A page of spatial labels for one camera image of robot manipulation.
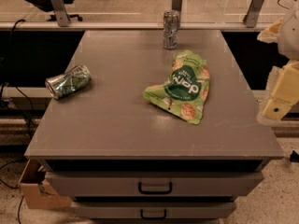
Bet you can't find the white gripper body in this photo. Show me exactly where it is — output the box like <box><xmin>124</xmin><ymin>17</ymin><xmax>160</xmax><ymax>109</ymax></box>
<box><xmin>271</xmin><ymin>60</ymin><xmax>299</xmax><ymax>106</ymax></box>

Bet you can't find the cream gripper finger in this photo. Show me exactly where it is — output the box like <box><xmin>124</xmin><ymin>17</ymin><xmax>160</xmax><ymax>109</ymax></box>
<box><xmin>261</xmin><ymin>97</ymin><xmax>292</xmax><ymax>120</ymax></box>

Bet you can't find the green rice chip bag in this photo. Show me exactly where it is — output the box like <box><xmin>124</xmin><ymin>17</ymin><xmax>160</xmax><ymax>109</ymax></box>
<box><xmin>143</xmin><ymin>50</ymin><xmax>210</xmax><ymax>125</ymax></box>

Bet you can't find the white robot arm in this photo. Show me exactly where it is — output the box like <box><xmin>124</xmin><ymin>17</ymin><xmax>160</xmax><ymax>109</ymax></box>
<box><xmin>257</xmin><ymin>6</ymin><xmax>299</xmax><ymax>123</ymax></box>

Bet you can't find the silver can standing upright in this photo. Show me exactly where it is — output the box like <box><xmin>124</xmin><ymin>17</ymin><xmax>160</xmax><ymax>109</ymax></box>
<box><xmin>164</xmin><ymin>10</ymin><xmax>180</xmax><ymax>49</ymax></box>

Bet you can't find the crushed green can lying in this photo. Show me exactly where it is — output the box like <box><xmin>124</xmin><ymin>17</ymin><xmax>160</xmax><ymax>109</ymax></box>
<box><xmin>45</xmin><ymin>65</ymin><xmax>92</xmax><ymax>99</ymax></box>

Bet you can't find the black object on floor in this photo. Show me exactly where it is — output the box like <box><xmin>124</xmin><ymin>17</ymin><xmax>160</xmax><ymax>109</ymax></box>
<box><xmin>290</xmin><ymin>151</ymin><xmax>299</xmax><ymax>162</ymax></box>

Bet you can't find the upper grey drawer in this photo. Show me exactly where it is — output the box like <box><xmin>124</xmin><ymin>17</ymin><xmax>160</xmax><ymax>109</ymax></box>
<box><xmin>46</xmin><ymin>172</ymin><xmax>263</xmax><ymax>197</ymax></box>

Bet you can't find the grey drawer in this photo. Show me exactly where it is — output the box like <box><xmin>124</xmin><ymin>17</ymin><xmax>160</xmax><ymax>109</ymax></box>
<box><xmin>71</xmin><ymin>202</ymin><xmax>236</xmax><ymax>220</ymax></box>
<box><xmin>46</xmin><ymin>172</ymin><xmax>263</xmax><ymax>197</ymax></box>

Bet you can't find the lower grey drawer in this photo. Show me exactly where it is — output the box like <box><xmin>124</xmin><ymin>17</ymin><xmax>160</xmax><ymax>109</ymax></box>
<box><xmin>71</xmin><ymin>202</ymin><xmax>236</xmax><ymax>220</ymax></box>

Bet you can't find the cardboard box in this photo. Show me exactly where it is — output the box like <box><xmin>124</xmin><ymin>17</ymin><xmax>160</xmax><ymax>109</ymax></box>
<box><xmin>19</xmin><ymin>161</ymin><xmax>71</xmax><ymax>210</ymax></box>

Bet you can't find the right metal bracket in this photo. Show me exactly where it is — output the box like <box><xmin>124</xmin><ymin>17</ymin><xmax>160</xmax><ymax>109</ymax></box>
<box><xmin>243</xmin><ymin>0</ymin><xmax>264</xmax><ymax>28</ymax></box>

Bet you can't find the left metal bracket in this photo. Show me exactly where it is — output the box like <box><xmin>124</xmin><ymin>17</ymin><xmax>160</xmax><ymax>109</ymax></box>
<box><xmin>50</xmin><ymin>0</ymin><xmax>70</xmax><ymax>27</ymax></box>

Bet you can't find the black cable left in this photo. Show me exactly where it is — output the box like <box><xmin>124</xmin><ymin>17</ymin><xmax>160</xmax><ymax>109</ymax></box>
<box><xmin>0</xmin><ymin>18</ymin><xmax>37</xmax><ymax>138</ymax></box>

